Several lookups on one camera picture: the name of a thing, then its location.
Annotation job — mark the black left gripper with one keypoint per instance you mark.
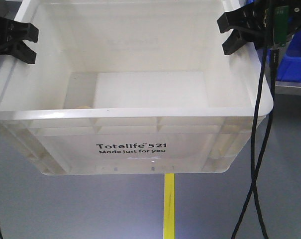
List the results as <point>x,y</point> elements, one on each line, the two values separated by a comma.
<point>12,34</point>

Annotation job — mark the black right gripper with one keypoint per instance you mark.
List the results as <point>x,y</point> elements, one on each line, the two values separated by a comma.
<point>254,23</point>

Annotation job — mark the cream round plush toy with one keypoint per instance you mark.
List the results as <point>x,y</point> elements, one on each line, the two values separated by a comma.
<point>83,107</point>

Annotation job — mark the white plastic tote box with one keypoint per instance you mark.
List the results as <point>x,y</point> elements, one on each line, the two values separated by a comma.
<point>164,97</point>

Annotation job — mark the green circuit board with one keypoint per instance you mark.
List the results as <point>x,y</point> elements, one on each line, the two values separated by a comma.
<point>280,26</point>

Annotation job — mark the blue storage bin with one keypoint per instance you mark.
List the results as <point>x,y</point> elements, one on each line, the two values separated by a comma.
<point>289,69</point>

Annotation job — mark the yellow floor tape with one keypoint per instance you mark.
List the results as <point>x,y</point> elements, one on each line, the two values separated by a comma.
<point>169,207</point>

